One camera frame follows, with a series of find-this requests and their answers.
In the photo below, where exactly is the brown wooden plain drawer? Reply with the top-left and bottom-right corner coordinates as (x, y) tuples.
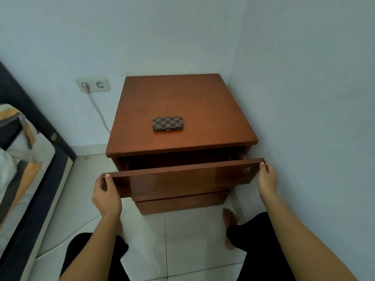
(135, 191), (230, 215)

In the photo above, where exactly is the person's leg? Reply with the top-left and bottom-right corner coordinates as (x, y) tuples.
(60, 232), (129, 281)
(226, 212), (297, 281)

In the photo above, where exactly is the brown wooden nightstand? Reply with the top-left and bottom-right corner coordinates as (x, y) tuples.
(105, 74), (259, 215)

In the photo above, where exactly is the person's left forearm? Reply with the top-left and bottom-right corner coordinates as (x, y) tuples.
(58, 212), (122, 281)

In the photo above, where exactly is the dark blue bed frame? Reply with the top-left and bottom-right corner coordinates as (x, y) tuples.
(0, 60), (77, 281)

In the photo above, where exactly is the brown checkered case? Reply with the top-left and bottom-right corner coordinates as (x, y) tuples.
(152, 116), (184, 132)

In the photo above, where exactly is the brown wooden drawer with lock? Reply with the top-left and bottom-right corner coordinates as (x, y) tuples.
(102, 158), (265, 202)

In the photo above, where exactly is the person's left leg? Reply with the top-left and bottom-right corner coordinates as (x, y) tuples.
(60, 232), (129, 281)

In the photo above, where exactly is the person's right foot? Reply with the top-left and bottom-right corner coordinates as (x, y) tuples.
(222, 208), (239, 251)

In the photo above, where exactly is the person's right leg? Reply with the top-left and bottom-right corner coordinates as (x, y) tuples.
(226, 212), (297, 281)

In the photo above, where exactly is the white cable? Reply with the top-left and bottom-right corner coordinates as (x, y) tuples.
(86, 90), (112, 135)

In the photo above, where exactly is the person's right hand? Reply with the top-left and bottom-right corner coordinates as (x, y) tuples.
(257, 162), (278, 203)

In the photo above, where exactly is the grey orange striped bedsheet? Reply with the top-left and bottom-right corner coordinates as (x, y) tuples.
(0, 103), (56, 231)

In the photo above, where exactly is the person's left hand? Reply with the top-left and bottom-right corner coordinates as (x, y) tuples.
(92, 173), (122, 218)

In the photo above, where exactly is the person's right forearm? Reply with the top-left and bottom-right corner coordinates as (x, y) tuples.
(261, 194), (360, 281)

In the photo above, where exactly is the white double wall socket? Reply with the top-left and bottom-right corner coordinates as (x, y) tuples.
(74, 76), (111, 93)

